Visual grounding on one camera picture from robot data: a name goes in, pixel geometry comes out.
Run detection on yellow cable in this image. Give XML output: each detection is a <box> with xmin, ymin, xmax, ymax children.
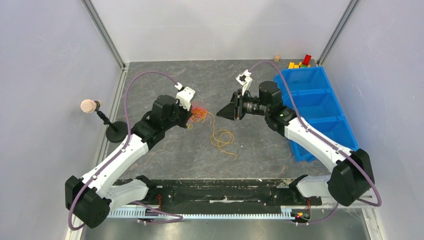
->
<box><xmin>186</xmin><ymin>110</ymin><xmax>239</xmax><ymax>161</ymax></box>

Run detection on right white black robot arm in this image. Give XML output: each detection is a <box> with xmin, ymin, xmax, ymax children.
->
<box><xmin>217</xmin><ymin>81</ymin><xmax>375</xmax><ymax>207</ymax></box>

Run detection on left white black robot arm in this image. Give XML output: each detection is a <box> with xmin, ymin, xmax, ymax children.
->
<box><xmin>65</xmin><ymin>94</ymin><xmax>193</xmax><ymax>230</ymax></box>

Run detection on yellow toy block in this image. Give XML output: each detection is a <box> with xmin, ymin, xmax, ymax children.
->
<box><xmin>288</xmin><ymin>62</ymin><xmax>300</xmax><ymax>69</ymax></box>

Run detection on blue plastic bin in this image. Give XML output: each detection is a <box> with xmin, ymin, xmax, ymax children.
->
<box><xmin>274</xmin><ymin>66</ymin><xmax>359</xmax><ymax>151</ymax></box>

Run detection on pink microphone on stand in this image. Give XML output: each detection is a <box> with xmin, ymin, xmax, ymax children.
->
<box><xmin>80</xmin><ymin>99</ymin><xmax>128</xmax><ymax>143</ymax></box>

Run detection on red toy block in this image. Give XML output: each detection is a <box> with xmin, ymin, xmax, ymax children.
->
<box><xmin>302</xmin><ymin>54</ymin><xmax>312</xmax><ymax>66</ymax></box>

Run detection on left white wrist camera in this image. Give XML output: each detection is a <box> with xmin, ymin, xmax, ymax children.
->
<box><xmin>174</xmin><ymin>82</ymin><xmax>196</xmax><ymax>111</ymax></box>

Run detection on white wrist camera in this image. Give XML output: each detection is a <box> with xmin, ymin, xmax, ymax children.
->
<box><xmin>174</xmin><ymin>82</ymin><xmax>196</xmax><ymax>111</ymax></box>
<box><xmin>235</xmin><ymin>69</ymin><xmax>253</xmax><ymax>96</ymax></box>

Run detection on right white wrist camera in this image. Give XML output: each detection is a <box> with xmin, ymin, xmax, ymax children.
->
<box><xmin>235</xmin><ymin>69</ymin><xmax>253</xmax><ymax>96</ymax></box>

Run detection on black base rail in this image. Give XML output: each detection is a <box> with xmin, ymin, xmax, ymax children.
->
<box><xmin>112</xmin><ymin>178</ymin><xmax>323</xmax><ymax>216</ymax></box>

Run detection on white toothed cable duct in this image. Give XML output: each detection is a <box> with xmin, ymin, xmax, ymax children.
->
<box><xmin>107</xmin><ymin>206</ymin><xmax>295</xmax><ymax>220</ymax></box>

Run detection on left aluminium corner post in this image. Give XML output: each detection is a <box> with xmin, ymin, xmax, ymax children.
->
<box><xmin>82</xmin><ymin>0</ymin><xmax>126</xmax><ymax>70</ymax></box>

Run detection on aluminium corner post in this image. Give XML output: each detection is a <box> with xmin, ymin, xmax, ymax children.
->
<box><xmin>82</xmin><ymin>0</ymin><xmax>126</xmax><ymax>70</ymax></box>
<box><xmin>316</xmin><ymin>0</ymin><xmax>361</xmax><ymax>66</ymax></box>

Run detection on right aluminium corner post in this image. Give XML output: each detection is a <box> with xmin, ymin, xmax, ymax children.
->
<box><xmin>316</xmin><ymin>0</ymin><xmax>361</xmax><ymax>66</ymax></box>

